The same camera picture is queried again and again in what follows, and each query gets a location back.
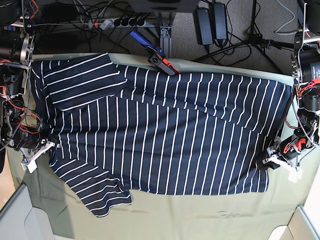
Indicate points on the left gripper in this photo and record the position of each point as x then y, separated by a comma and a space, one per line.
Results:
285, 153

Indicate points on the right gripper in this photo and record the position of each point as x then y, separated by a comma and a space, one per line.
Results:
31, 153

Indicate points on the navy white striped T-shirt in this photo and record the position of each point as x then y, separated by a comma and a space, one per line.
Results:
121, 128

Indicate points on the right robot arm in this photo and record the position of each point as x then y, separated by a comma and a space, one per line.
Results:
20, 127

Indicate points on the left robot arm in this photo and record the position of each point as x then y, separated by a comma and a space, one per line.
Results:
305, 94

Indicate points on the grey bin right corner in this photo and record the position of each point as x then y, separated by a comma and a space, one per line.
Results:
299, 228

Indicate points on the grey bin corner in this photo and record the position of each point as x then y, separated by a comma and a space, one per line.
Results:
20, 220
299, 228

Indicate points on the grey bin left corner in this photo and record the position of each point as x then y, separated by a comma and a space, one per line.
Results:
20, 220

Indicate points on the black tripod stand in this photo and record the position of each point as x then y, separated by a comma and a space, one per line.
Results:
254, 40

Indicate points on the grey power strip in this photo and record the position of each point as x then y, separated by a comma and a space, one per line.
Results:
122, 22

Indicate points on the blue orange black clamp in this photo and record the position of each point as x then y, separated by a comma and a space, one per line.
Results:
157, 57

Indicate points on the black power adapter left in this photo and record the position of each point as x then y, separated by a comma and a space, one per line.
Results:
202, 23

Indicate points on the black power adapter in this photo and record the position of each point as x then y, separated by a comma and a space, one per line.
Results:
202, 23
219, 23

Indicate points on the black power adapter right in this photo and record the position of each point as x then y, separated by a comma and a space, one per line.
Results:
219, 23

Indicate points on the dark monitor base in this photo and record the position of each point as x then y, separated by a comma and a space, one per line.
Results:
152, 6

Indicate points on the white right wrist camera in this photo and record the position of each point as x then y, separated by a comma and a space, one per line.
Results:
29, 164

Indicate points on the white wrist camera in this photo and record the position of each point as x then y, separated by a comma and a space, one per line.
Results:
295, 174
29, 164

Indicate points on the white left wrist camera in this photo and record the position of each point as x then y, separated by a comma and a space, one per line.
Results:
295, 174

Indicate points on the aluminium table frame rail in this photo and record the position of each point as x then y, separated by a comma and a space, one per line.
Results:
162, 30

